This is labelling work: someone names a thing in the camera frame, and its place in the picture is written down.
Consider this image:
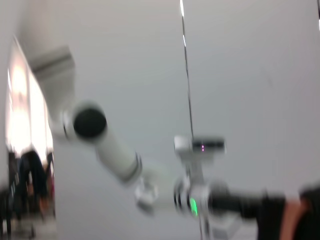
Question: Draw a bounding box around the bright window opening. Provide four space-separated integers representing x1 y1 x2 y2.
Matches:
5 37 55 156

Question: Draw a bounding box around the white robot neck mount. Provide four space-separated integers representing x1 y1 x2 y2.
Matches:
179 152 243 240

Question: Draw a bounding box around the silver robot head camera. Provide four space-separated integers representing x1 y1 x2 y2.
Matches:
174 134 226 155

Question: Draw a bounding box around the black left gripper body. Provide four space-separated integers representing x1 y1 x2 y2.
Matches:
211 186 265 221

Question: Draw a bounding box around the dark-clothed background person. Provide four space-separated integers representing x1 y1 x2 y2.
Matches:
17 149 52 222

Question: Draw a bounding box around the black bag with orange handles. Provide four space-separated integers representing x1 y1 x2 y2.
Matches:
257 183 320 240

